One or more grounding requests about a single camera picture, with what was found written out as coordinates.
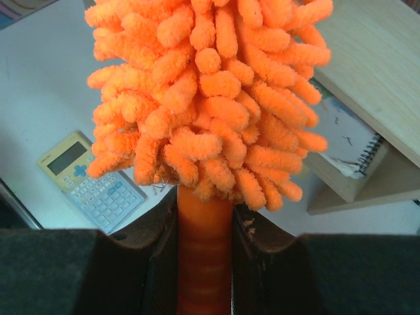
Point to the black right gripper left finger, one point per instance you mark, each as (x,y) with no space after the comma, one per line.
(132,271)

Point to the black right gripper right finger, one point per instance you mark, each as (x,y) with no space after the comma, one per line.
(277,273)

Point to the orange microfiber duster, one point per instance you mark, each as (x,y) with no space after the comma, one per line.
(214,97)

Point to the wooden bookshelf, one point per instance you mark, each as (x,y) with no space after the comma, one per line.
(374,70)

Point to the yellow calculator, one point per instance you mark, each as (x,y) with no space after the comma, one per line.
(106,201)

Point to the white spiral notebook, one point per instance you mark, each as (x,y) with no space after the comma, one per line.
(353,144)

